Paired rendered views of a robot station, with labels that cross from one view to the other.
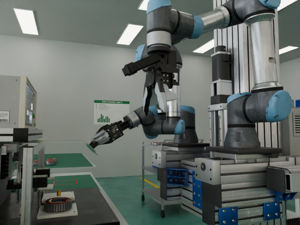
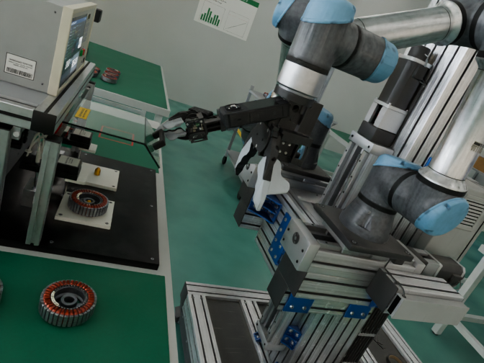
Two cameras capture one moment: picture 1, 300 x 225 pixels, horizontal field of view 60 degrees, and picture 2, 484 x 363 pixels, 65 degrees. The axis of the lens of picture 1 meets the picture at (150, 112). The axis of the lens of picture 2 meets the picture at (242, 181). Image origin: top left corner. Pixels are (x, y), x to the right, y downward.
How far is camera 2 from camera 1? 33 cm
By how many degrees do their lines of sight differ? 25
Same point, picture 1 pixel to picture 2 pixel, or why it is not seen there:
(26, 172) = (45, 173)
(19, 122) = (50, 85)
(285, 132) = not seen: hidden behind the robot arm
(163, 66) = (290, 125)
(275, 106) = (435, 220)
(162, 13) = (328, 37)
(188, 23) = (368, 63)
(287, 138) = not seen: hidden behind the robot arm
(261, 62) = (459, 143)
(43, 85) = not seen: outside the picture
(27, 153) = (50, 149)
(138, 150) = (244, 84)
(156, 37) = (297, 78)
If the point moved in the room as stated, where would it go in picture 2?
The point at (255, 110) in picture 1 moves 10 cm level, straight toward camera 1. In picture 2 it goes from (406, 204) to (404, 214)
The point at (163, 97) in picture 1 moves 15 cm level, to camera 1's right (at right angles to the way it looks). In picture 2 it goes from (264, 189) to (347, 221)
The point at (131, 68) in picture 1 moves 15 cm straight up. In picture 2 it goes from (232, 121) to (268, 27)
